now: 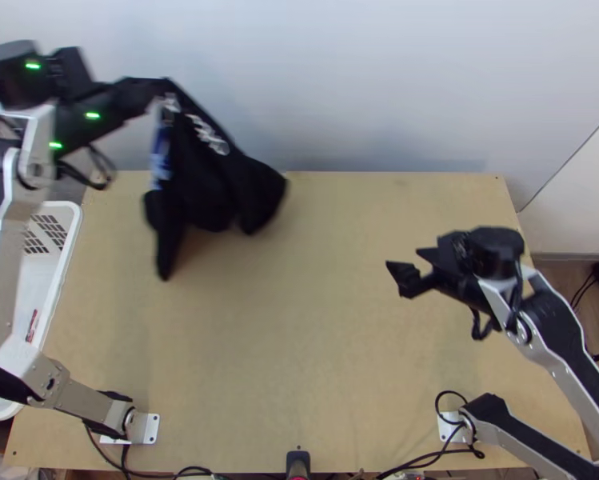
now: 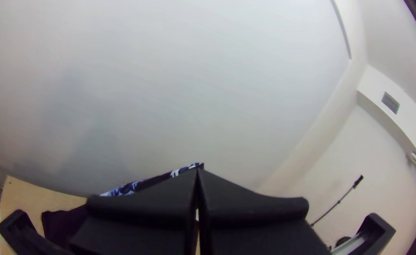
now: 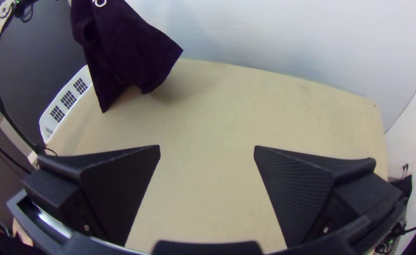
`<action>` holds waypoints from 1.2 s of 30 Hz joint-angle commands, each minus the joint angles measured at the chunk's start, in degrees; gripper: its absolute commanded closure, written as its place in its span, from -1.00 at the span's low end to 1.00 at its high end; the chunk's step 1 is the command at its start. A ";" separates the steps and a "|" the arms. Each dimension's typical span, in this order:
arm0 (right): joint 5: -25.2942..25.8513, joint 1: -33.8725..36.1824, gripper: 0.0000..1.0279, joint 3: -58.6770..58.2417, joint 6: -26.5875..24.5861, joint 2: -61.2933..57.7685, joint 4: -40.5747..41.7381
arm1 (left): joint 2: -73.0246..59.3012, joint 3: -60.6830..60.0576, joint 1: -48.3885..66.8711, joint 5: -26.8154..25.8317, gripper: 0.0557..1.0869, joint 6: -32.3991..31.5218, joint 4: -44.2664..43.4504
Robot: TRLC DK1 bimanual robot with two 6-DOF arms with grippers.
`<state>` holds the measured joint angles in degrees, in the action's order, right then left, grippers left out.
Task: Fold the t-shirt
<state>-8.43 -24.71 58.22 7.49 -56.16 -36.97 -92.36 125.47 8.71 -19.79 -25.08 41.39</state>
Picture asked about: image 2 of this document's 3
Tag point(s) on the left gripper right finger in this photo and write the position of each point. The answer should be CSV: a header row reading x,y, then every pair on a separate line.
x,y
250,223

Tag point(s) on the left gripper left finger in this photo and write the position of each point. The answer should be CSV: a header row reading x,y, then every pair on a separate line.
x,y
147,212

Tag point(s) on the dark t-shirt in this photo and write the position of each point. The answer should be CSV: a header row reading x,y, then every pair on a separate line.
x,y
61,226

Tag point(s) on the black tripod stand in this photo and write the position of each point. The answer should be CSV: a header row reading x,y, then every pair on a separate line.
x,y
358,181

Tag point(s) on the wall vent grille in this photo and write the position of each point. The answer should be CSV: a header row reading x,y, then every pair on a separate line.
x,y
390,102

